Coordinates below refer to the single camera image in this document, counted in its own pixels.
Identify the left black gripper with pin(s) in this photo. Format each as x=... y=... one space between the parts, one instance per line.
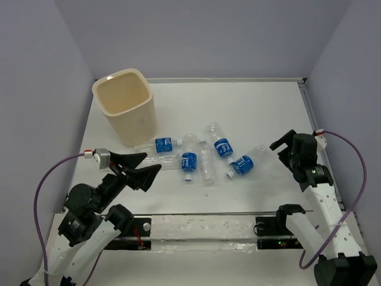
x=143 y=176

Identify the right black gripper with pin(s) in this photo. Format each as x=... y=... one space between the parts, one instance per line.
x=288 y=139

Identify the clear bottle without label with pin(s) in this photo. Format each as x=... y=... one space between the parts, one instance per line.
x=206 y=163

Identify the clear crushed bottle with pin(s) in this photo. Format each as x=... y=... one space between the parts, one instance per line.
x=168 y=161

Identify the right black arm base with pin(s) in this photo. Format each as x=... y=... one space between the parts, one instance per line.
x=270 y=236

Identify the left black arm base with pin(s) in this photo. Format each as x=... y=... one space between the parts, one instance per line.
x=136 y=238

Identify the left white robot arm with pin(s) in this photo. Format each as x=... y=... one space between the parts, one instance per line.
x=91 y=222

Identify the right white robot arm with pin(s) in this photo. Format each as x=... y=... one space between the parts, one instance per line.
x=335 y=255

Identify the beige plastic bin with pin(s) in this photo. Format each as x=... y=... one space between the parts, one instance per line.
x=127 y=101

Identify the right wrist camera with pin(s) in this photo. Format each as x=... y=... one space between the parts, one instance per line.
x=321 y=141

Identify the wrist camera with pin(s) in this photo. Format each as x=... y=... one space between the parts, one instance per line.
x=321 y=141
x=101 y=157

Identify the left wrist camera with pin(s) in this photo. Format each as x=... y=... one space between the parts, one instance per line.
x=101 y=157

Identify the white taped front rail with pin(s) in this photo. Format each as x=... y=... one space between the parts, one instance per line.
x=208 y=232

